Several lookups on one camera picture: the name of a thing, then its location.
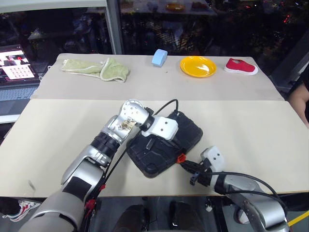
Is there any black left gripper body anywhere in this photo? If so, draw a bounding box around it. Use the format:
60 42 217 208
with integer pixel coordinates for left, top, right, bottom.
144 110 185 150

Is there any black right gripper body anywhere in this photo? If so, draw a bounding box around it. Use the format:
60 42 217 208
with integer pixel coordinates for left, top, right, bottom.
190 159 214 187

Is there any black plastic tool case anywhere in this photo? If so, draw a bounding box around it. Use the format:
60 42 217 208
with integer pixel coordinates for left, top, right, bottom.
126 111 204 179

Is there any pale table cover sheet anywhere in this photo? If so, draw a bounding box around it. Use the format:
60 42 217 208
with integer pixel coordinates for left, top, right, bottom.
31 53 285 101

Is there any green towel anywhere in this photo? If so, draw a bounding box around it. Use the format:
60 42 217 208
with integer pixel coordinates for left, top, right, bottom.
60 57 131 84

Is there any light blue sponge block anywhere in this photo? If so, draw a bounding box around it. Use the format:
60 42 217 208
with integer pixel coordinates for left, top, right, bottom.
151 49 169 67

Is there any yellow plate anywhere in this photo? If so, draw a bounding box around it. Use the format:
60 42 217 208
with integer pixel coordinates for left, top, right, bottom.
180 56 217 78

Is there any red slip-on shoe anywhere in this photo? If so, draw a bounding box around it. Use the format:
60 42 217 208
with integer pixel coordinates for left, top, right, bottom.
224 58 259 76

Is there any orange bowl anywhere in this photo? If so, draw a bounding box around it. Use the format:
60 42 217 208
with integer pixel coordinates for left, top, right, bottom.
166 2 186 12

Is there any white red sneaker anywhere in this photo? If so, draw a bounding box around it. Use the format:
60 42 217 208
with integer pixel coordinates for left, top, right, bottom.
0 199 42 222

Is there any open laptop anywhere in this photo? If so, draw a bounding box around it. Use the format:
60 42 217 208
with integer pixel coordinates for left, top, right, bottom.
0 44 41 123

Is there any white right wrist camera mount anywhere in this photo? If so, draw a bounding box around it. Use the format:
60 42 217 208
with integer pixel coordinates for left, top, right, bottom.
200 145 225 170

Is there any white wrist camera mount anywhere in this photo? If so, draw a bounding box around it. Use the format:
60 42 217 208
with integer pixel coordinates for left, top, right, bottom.
200 145 225 170
141 116 180 142

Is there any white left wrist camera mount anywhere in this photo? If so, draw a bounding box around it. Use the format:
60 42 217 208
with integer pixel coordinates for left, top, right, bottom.
141 116 180 142

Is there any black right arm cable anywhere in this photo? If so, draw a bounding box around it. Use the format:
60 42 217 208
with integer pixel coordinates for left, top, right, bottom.
210 171 289 223

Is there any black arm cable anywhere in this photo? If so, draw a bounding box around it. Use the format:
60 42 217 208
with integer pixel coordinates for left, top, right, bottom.
79 98 180 232
210 171 289 223

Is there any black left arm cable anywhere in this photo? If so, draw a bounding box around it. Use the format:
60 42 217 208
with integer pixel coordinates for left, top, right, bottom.
79 98 180 232

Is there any white metal shelf frame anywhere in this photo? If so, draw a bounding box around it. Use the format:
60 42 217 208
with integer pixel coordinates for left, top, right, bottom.
0 0 125 55

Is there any grey slanted metal post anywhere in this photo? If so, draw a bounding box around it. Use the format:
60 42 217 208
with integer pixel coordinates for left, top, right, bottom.
269 36 309 94

